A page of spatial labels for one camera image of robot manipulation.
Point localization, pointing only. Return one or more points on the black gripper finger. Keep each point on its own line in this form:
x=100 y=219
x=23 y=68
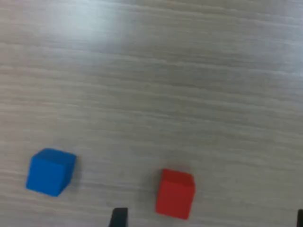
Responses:
x=300 y=218
x=119 y=218

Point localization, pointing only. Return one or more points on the red cube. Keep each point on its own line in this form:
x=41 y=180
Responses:
x=175 y=196

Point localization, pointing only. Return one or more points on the blue cube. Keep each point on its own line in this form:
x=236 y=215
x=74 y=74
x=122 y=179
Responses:
x=49 y=172

